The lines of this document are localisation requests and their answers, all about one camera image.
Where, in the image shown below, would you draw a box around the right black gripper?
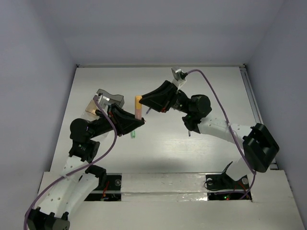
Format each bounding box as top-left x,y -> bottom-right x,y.
138,81 -> 191,115

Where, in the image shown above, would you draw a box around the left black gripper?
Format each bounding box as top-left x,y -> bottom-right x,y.
88,103 -> 144,139

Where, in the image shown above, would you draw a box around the light green marker cap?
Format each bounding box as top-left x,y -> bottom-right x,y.
130,130 -> 136,138

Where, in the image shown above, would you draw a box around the orange pastel marker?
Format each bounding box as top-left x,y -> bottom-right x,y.
135,108 -> 142,120

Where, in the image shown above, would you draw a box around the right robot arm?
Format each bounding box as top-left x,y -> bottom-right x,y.
139,80 -> 280,188

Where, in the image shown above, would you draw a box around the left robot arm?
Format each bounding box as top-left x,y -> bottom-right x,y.
24,103 -> 145,230

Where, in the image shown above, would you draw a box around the grey translucent container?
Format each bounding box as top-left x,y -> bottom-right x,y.
96,89 -> 125,108

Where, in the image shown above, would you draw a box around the orange translucent container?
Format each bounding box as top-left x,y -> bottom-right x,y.
85,100 -> 99,117

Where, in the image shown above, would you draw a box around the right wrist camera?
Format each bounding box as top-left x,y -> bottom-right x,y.
171,67 -> 187,90

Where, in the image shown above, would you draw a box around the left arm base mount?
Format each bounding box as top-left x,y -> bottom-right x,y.
85,165 -> 122,202

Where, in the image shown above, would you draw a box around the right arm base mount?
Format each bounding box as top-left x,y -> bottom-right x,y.
203,162 -> 252,201

